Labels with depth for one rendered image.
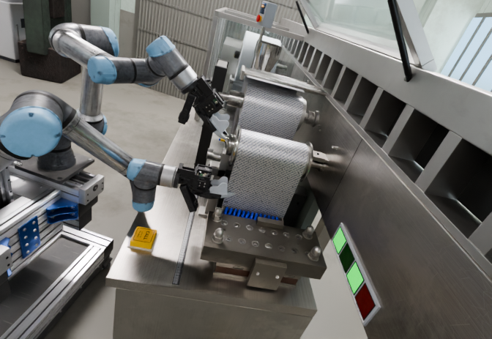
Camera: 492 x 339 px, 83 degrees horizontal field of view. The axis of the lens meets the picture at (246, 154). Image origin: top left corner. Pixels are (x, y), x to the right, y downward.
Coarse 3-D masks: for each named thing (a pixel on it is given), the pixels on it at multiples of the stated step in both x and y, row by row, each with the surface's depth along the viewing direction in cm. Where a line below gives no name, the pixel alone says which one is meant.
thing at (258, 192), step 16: (240, 176) 95; (256, 176) 95; (272, 176) 95; (240, 192) 98; (256, 192) 98; (272, 192) 99; (288, 192) 99; (224, 208) 102; (240, 208) 102; (256, 208) 102; (272, 208) 102
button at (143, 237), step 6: (138, 228) 96; (144, 228) 97; (150, 228) 97; (138, 234) 94; (144, 234) 94; (150, 234) 95; (156, 234) 98; (132, 240) 91; (138, 240) 92; (144, 240) 92; (150, 240) 93; (138, 246) 92; (144, 246) 92; (150, 246) 92
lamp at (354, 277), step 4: (356, 264) 68; (352, 268) 69; (356, 268) 67; (348, 272) 70; (352, 272) 68; (356, 272) 67; (348, 276) 69; (352, 276) 68; (356, 276) 66; (360, 276) 65; (348, 280) 69; (352, 280) 68; (356, 280) 66; (360, 280) 65; (352, 284) 67; (356, 284) 66; (352, 288) 67; (356, 288) 65
